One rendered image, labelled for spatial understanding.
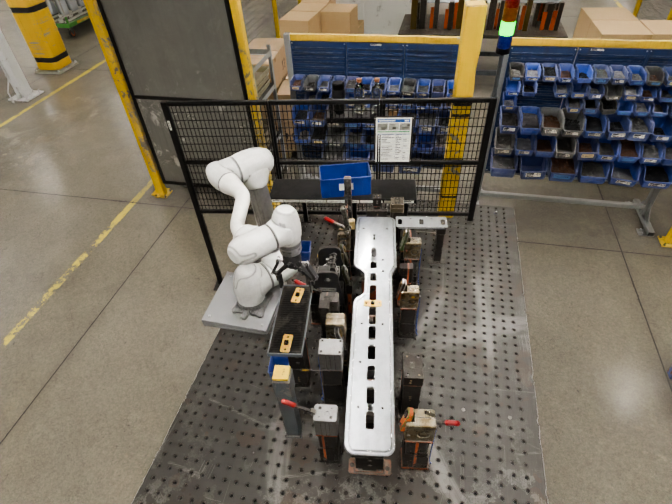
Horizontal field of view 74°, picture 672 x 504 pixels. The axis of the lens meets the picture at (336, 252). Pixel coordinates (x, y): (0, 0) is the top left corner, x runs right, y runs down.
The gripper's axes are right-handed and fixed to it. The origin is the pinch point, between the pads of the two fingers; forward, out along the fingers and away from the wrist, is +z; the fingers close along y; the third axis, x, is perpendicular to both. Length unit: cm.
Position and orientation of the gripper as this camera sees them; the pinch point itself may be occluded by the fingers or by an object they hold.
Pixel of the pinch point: (296, 286)
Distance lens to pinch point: 193.7
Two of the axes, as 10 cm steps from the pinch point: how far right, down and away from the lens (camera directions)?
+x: 2.4, -6.6, 7.1
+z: 0.5, 7.4, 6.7
